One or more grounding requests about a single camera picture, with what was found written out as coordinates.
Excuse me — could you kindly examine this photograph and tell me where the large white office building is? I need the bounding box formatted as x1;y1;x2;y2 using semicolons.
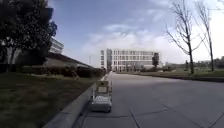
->
100;48;161;73

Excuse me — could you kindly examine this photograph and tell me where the small white wheeled robot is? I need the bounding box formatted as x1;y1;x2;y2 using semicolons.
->
88;79;113;113

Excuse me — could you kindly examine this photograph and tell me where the small dark tree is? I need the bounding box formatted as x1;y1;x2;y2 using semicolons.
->
151;52;160;70

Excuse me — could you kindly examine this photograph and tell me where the low dark hedge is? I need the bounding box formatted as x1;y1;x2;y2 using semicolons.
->
0;63;107;80

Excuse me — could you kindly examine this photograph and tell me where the grey concrete paved road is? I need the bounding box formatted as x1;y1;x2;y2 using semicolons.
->
73;71;224;128

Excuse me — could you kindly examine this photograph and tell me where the white building behind tree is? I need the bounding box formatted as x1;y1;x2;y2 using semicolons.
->
48;36;65;55

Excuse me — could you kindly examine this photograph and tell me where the grey concrete kerb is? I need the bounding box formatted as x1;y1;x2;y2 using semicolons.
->
41;73;110;128

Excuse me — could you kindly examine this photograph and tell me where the bare tree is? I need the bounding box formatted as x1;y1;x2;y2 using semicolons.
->
194;0;217;72
163;0;205;75

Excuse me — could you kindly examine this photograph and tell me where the green lawn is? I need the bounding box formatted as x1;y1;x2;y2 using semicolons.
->
139;68;224;79

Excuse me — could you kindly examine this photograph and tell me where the dry grass slope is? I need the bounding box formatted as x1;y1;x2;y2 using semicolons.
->
0;72;101;128

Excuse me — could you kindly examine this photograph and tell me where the large dark leafy tree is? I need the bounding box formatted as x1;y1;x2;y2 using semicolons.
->
0;0;58;69

